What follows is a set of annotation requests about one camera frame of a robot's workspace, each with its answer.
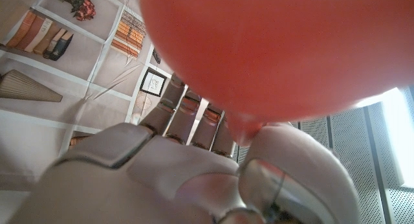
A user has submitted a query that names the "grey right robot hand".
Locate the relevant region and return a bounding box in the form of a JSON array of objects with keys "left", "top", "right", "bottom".
[{"left": 6, "top": 73, "right": 363, "bottom": 224}]

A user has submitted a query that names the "red watering can orange spout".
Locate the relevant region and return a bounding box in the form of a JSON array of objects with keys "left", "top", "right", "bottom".
[{"left": 138, "top": 0, "right": 414, "bottom": 147}]

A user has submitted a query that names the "dark perforated panel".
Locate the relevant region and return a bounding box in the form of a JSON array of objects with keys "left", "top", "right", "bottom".
[{"left": 232, "top": 86, "right": 414, "bottom": 224}]

